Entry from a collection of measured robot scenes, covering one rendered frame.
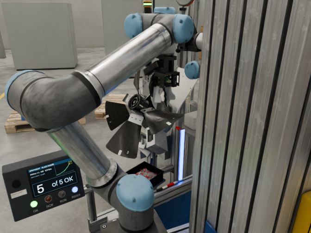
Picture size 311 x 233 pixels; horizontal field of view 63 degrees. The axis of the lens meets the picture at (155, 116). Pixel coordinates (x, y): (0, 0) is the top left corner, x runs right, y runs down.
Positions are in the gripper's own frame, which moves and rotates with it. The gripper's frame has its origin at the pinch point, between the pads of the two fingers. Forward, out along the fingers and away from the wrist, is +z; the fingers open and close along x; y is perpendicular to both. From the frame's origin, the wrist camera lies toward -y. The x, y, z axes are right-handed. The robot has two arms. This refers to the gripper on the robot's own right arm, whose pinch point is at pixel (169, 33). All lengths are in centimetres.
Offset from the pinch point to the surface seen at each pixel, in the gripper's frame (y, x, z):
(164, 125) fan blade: 48.3, -8.1, -5.2
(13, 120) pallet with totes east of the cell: 153, -14, 329
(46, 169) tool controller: 44, -75, -11
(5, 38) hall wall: 116, 230, 1302
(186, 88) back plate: 41, 35, 16
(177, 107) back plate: 52, 25, 15
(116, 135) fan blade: 64, -18, 27
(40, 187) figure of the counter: 50, -79, -12
